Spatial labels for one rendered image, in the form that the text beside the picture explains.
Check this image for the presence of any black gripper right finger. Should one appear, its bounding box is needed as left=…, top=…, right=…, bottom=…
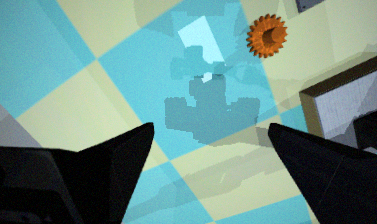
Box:
left=268, top=123, right=377, bottom=224

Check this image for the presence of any orange gear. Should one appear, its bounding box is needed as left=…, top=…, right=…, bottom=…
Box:
left=246, top=13, right=289, bottom=58

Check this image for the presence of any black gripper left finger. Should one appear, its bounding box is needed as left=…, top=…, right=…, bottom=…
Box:
left=0, top=122, right=154, bottom=224

